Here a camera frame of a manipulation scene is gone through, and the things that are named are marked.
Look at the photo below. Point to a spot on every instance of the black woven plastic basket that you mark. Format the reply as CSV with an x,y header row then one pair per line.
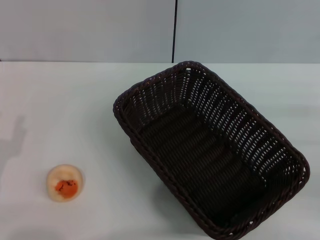
x,y
200,155

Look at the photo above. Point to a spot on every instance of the round bun with orange centre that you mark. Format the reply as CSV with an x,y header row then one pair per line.
x,y
63,183

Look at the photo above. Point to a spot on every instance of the black vertical wall strip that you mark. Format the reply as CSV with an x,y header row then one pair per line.
x,y
174,30

